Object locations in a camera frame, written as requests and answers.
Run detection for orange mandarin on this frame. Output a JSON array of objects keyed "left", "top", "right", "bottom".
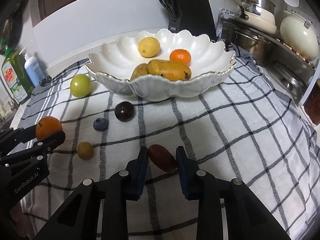
[
  {"left": 169, "top": 49, "right": 191, "bottom": 65},
  {"left": 35, "top": 116, "right": 63, "bottom": 140}
]

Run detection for small brown kiwi fruit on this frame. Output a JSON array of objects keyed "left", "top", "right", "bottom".
[{"left": 76, "top": 141, "right": 94, "bottom": 160}]

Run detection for dark red plum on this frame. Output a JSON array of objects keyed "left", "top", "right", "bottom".
[{"left": 148, "top": 144, "right": 177, "bottom": 173}]

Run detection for green apple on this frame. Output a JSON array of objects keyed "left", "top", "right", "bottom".
[{"left": 70, "top": 74, "right": 92, "bottom": 98}]

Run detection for checkered kitchen towel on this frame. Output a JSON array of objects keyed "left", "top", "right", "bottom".
[{"left": 19, "top": 49, "right": 319, "bottom": 239}]

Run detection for blueberry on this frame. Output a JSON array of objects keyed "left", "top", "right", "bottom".
[{"left": 93, "top": 118, "right": 108, "bottom": 132}]

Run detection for green dish soap bottle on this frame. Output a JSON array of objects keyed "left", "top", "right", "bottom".
[{"left": 1, "top": 39, "right": 34, "bottom": 104}]

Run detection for dark purple plum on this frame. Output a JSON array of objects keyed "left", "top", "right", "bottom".
[{"left": 114, "top": 101, "right": 135, "bottom": 122}]

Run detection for blue pump lotion bottle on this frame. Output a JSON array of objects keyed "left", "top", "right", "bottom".
[{"left": 19, "top": 47, "right": 45, "bottom": 87}]

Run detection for white scalloped fruit bowl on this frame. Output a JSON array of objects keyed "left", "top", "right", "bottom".
[{"left": 86, "top": 29, "right": 236, "bottom": 102}]

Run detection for brown spotted banana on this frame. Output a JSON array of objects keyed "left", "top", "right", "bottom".
[{"left": 130, "top": 63, "right": 149, "bottom": 81}]

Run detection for yellow mango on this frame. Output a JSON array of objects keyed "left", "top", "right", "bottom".
[{"left": 147, "top": 60, "right": 191, "bottom": 81}]

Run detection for yellow lemon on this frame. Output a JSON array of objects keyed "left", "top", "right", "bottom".
[{"left": 138, "top": 37, "right": 161, "bottom": 58}]

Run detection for orange mandarin in bowl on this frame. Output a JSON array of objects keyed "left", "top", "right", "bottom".
[{"left": 169, "top": 49, "right": 191, "bottom": 65}]

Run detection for glass jar with preserves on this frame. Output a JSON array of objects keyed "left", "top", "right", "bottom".
[{"left": 304, "top": 79, "right": 320, "bottom": 126}]

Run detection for metal dish rack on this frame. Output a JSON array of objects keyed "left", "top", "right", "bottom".
[{"left": 216, "top": 9, "right": 319, "bottom": 105}]

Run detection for steel pot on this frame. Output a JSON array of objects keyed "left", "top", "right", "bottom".
[{"left": 221, "top": 22, "right": 273, "bottom": 67}]

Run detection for black knife block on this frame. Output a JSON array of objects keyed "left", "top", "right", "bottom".
[{"left": 168, "top": 0, "right": 217, "bottom": 41}]

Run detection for black scissors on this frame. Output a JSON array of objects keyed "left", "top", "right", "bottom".
[{"left": 159, "top": 0, "right": 181, "bottom": 19}]

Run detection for cream pot lid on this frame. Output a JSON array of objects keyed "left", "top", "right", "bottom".
[{"left": 280, "top": 10, "right": 318, "bottom": 61}]

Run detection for cream saucepan with handle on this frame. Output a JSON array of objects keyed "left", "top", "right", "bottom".
[{"left": 232, "top": 0, "right": 277, "bottom": 35}]

